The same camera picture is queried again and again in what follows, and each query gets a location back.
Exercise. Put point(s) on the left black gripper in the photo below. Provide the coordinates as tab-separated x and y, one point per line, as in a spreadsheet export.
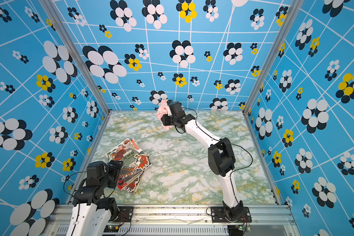
115	170

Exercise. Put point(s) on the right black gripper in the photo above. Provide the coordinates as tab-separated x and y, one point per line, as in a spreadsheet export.
165	121

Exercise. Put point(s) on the pink cloth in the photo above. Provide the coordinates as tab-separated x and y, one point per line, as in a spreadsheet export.
162	110

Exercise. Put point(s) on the red brown illustrated book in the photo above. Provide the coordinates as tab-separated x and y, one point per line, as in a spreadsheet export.
129	152

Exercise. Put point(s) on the red manga book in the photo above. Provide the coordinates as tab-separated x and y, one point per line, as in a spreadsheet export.
132	187

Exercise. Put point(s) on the green red dinosaur book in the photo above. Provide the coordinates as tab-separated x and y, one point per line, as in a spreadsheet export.
128	174

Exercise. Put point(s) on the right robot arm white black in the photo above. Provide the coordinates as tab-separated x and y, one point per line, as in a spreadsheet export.
221	158

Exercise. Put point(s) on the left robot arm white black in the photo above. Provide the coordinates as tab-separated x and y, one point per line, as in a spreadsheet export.
92	211

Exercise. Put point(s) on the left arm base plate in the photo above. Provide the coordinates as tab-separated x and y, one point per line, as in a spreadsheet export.
124	214

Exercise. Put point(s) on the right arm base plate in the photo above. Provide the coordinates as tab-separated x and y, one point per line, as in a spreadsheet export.
219	214

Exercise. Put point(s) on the left aluminium corner post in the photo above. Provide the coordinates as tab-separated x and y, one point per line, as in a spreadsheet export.
65	36

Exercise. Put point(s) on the aluminium corner post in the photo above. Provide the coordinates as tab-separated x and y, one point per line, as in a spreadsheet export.
284	30
65	36

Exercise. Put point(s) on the aluminium front rail frame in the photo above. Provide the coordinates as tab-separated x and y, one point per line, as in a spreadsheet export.
186	220

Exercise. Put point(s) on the right aluminium corner post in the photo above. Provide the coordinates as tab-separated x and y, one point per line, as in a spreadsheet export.
284	30

